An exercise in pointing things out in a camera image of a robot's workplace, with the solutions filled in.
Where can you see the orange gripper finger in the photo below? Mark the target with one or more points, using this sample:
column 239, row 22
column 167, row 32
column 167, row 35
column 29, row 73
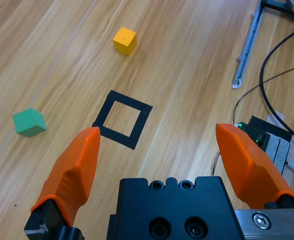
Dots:
column 249, row 170
column 74, row 175

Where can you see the green wooden cube block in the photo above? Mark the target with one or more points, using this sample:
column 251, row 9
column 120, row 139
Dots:
column 28, row 122

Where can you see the yellow wooden cube block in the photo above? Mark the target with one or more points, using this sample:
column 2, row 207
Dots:
column 124, row 41

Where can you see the grey foam block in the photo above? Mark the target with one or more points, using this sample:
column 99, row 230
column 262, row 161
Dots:
column 276, row 152

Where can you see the black module with green LED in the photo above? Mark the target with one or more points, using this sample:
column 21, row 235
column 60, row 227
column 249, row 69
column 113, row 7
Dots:
column 251, row 133

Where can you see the black tape patch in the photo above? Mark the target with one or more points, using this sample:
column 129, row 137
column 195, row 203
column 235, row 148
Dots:
column 274, row 126

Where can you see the black tape square outline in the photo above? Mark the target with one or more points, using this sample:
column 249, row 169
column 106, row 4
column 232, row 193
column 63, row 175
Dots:
column 105, row 110

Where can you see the grey aluminium rail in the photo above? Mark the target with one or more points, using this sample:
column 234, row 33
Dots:
column 249, row 42

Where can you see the black metal bracket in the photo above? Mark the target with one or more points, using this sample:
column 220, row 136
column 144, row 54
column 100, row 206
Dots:
column 276, row 6

